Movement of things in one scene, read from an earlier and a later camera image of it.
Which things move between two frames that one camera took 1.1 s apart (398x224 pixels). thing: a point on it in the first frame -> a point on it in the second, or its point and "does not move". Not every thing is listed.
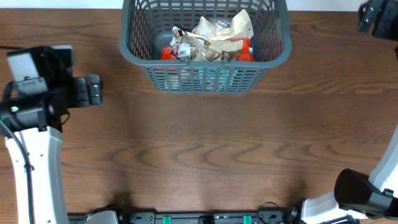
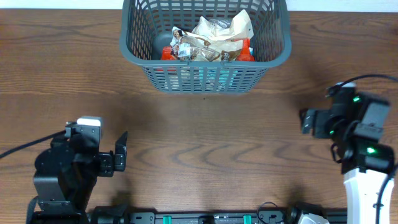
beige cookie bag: (203, 47) does not move
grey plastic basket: (144, 29) does not move
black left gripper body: (82, 91) -> (106, 162)
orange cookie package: (245, 55) does not move
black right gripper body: (382, 20) -> (315, 123)
